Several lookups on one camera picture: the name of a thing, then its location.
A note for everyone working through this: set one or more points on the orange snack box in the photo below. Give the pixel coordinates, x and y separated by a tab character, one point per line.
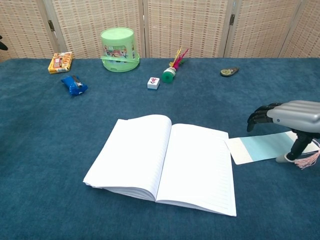
61	62

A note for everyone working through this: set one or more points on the green black correction tape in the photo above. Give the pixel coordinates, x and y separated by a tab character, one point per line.
227	72

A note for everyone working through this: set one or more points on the green plastic bucket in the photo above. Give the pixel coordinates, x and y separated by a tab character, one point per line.
117	47

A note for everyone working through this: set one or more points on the white mahjong tile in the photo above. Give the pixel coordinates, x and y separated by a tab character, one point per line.
153	83

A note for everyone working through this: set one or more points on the woven folding screen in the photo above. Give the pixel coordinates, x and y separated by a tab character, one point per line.
187	27

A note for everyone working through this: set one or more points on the yellow white notebook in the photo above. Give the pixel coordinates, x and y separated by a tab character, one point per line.
195	165

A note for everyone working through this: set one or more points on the blue stapler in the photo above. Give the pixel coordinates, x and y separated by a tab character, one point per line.
73	86

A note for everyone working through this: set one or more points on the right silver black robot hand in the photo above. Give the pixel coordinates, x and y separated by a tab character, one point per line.
297	115

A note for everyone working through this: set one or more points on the light blue bookmark with tassel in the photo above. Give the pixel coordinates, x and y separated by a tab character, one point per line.
260	147

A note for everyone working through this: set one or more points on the colourful feather shuttlecock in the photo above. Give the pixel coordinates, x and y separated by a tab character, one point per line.
168	75

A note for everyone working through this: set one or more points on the blue table cloth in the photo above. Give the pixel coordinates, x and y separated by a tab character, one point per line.
50	150

